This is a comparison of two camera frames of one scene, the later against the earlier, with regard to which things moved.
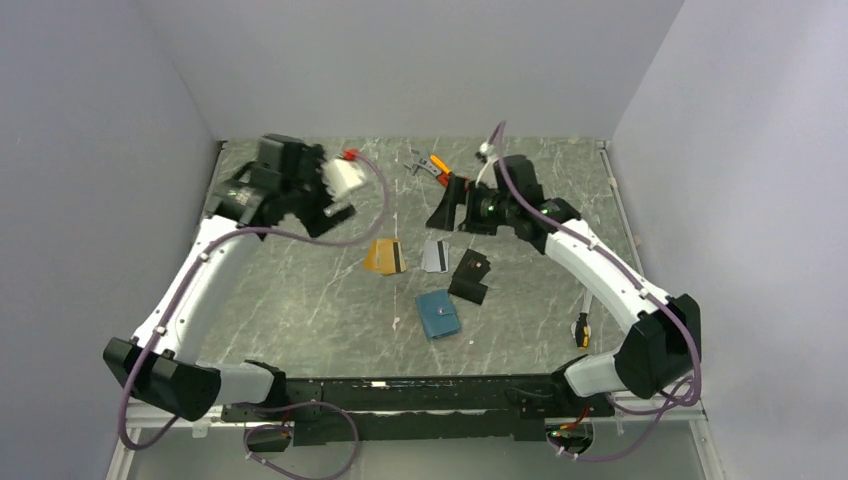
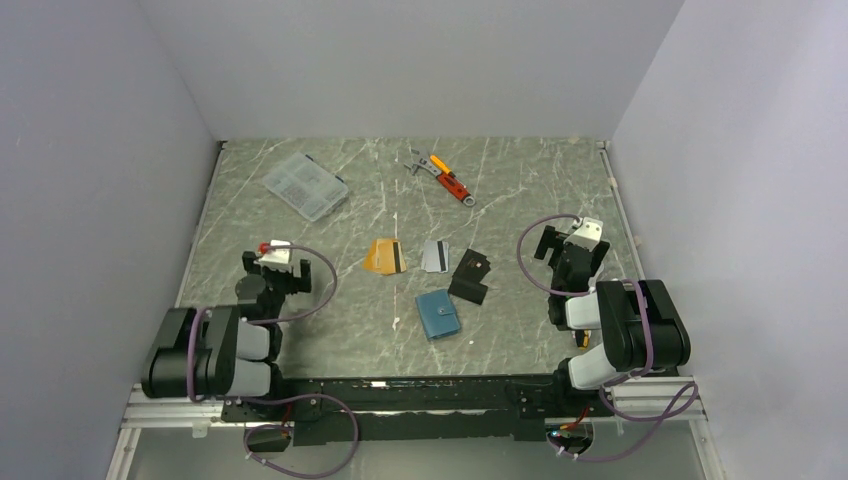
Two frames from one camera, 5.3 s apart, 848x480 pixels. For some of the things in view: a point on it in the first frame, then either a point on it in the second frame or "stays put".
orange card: x=385 y=256 stays put
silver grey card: x=435 y=256 stays put
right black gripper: x=460 y=191 to x=548 y=240
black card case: x=465 y=282 stays put
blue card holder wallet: x=437 y=314 stays put
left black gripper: x=317 y=221 to x=300 y=283
